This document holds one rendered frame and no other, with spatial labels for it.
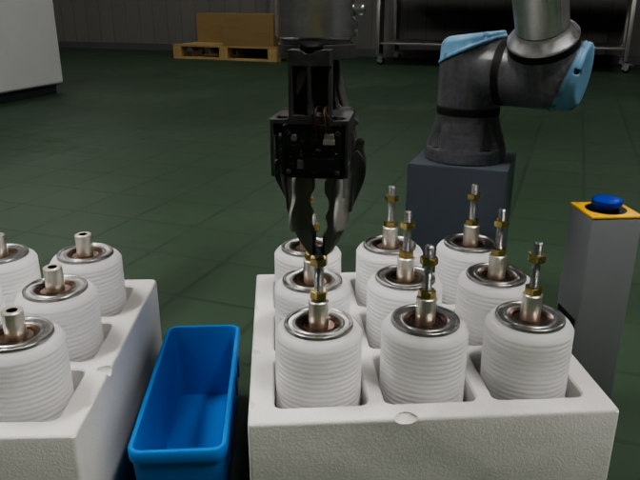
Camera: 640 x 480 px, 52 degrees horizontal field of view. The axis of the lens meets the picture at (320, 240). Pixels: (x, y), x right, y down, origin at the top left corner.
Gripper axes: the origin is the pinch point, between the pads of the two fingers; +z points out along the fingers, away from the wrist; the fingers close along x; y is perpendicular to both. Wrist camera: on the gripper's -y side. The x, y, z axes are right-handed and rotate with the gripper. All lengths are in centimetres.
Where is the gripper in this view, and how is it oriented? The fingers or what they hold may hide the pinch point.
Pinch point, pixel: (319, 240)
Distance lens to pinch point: 68.8
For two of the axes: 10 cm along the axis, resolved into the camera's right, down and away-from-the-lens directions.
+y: -1.4, 3.4, -9.3
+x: 9.9, 0.5, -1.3
